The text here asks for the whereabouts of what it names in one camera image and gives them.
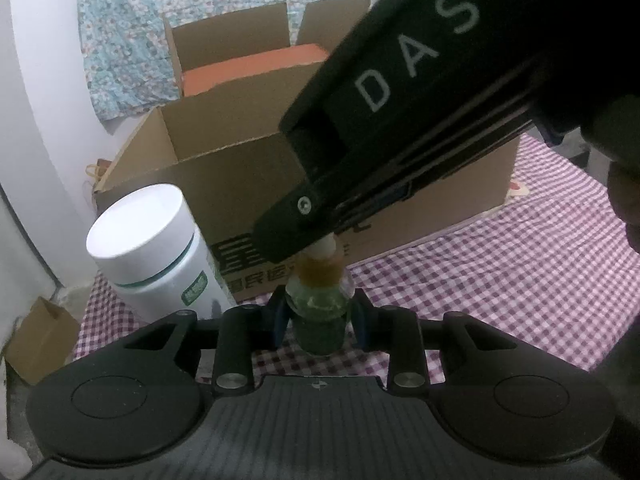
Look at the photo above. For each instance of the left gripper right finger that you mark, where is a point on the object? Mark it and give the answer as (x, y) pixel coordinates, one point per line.
(493, 393)

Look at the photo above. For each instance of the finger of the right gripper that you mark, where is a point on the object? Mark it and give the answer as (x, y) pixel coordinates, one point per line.
(415, 89)

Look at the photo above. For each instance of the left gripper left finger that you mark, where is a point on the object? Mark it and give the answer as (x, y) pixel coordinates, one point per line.
(143, 393)

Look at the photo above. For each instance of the white cylindrical jar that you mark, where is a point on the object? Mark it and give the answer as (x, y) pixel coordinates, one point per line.
(150, 249)

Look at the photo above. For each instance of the green glass dropper bottle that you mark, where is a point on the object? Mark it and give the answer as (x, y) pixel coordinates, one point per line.
(319, 293)

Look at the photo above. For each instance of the small cardboard box on floor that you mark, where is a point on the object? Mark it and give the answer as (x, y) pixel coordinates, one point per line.
(42, 342)

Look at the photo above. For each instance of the purple checkered tablecloth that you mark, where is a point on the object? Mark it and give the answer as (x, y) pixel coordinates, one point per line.
(551, 266)

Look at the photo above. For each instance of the red gift bag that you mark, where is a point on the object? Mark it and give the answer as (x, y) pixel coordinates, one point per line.
(97, 170)

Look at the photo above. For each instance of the open brown cardboard box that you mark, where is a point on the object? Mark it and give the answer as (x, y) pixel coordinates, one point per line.
(223, 150)

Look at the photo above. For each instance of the orange Philips box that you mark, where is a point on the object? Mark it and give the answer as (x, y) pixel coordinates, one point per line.
(204, 78)

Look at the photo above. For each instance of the floral blue cloth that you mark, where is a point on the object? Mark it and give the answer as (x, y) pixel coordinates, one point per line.
(126, 56)

